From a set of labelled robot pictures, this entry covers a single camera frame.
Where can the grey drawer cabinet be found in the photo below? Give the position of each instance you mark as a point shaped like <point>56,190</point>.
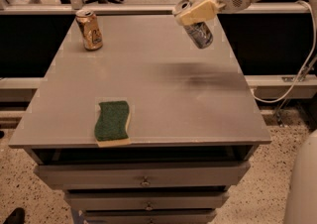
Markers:
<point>187,105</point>

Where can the top grey drawer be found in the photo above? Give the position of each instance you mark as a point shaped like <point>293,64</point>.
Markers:
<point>150,175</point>

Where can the silver blue redbull can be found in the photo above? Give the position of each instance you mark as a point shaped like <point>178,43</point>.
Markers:
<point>199,33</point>

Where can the black shoe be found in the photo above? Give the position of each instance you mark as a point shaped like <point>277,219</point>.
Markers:
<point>17,216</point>

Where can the grey drawer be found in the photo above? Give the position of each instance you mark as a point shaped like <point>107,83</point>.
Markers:
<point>150,175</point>
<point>187,216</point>
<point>147,200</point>

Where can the bottom grey drawer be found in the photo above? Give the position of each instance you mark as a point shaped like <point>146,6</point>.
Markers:
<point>187,216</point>

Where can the green yellow sponge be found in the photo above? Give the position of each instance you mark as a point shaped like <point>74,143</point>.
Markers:
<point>111,129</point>

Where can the gold soda can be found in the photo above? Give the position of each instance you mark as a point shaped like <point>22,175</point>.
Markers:
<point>89,28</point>

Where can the middle grey drawer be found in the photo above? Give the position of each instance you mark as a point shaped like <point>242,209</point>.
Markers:
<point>147,200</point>

